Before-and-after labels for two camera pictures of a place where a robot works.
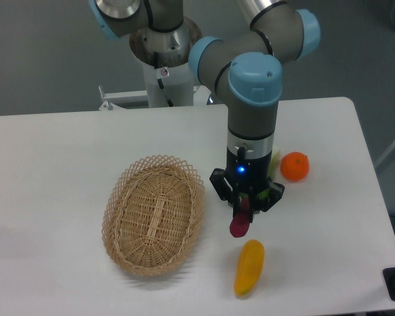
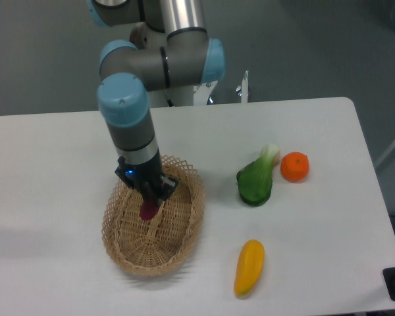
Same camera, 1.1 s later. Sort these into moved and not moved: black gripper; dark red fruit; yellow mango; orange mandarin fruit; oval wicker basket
Moved: black gripper; dark red fruit
Not moved: yellow mango; orange mandarin fruit; oval wicker basket
